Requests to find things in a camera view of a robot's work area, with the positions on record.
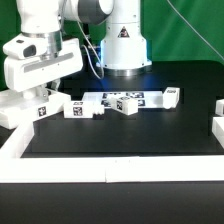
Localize white square tabletop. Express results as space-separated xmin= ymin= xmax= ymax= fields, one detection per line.
xmin=0 ymin=88 xmax=71 ymax=129

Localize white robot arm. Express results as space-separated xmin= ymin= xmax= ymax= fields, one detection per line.
xmin=3 ymin=0 xmax=152 ymax=93

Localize black work mat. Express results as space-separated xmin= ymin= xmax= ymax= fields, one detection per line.
xmin=23 ymin=106 xmax=224 ymax=158

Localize white U-shaped obstacle fence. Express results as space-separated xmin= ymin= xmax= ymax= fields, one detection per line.
xmin=0 ymin=121 xmax=224 ymax=183

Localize white cable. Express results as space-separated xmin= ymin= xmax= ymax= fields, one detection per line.
xmin=76 ymin=19 xmax=105 ymax=81

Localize white base marker plate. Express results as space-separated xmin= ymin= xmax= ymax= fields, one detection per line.
xmin=82 ymin=91 xmax=163 ymax=109

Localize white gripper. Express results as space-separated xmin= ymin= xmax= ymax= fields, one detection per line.
xmin=4 ymin=38 xmax=83 ymax=99

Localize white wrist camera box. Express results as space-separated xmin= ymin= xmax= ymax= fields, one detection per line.
xmin=3 ymin=35 xmax=37 ymax=59

